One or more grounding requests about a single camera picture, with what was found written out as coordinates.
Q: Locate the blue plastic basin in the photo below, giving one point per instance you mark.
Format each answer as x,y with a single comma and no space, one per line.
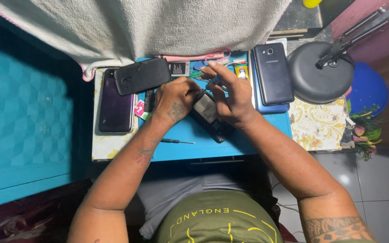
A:
368,89

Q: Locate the teal patterned cabinet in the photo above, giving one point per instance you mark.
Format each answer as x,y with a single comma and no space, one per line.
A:
22,114

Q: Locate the grey shorts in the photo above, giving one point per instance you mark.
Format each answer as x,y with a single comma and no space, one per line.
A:
167,195

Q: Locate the pink brush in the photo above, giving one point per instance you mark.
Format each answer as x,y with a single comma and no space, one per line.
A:
194,56

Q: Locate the yellow lighter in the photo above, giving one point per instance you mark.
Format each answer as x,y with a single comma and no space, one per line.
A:
241,71

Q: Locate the person's right hand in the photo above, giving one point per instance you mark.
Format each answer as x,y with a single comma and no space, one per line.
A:
236,99

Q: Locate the purple phone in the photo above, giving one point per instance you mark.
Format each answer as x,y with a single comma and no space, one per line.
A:
115,108

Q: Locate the olive green shirt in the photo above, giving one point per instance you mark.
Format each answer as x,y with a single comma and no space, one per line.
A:
214,219

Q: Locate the person's right fingers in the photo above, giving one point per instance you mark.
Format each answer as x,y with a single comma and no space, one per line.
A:
223,72

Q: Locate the black round lamp base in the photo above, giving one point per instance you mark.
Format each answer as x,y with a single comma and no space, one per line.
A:
311,82

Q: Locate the person's left hand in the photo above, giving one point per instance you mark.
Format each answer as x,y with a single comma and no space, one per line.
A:
171,101

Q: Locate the blue repair mat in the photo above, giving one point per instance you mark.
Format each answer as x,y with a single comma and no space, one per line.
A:
194,148

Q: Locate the blue plastic pick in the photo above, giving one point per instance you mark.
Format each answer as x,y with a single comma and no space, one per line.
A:
199,65

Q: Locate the person's left fingers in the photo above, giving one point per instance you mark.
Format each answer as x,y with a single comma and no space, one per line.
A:
187,86

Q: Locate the thin black screwdriver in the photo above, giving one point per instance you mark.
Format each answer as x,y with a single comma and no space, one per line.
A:
176,141

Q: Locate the pink card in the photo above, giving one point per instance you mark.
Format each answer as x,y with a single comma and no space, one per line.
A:
139,109

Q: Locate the artificial flowers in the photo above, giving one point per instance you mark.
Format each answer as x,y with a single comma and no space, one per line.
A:
365,133

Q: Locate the black phone battery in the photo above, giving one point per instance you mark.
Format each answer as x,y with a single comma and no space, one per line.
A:
179,69

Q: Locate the white towel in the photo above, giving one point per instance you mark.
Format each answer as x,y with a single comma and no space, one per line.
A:
140,27

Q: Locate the dark grey phone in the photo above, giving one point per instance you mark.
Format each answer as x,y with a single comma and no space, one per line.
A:
273,76

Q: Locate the blue phone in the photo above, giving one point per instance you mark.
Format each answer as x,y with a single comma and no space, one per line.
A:
268,108

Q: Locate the black phone back cover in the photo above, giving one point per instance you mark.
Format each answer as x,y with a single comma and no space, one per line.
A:
142,76

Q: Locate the dark red patterned cloth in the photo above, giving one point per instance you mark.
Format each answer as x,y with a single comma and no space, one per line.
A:
29,216

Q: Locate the black phone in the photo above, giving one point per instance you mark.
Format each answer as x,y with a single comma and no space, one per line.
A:
206,109

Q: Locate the yellow round object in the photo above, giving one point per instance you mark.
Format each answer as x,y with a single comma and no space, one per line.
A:
311,3

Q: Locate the small blue screwdriver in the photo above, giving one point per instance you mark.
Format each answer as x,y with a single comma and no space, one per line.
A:
213,81

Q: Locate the narrow black phone part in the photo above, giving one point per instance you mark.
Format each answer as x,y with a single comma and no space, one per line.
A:
149,100

